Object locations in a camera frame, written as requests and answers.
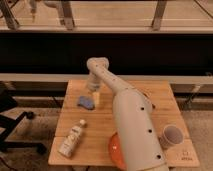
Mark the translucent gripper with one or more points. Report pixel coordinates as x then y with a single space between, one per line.
96 95

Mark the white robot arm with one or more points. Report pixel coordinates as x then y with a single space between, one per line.
139 143

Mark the light wooden table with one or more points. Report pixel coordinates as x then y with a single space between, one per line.
100 126

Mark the red brown sausage toy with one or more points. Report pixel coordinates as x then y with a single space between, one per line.
153 106

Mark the white plastic bottle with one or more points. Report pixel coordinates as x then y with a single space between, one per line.
68 145

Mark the white paper cup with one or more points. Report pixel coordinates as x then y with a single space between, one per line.
171 136

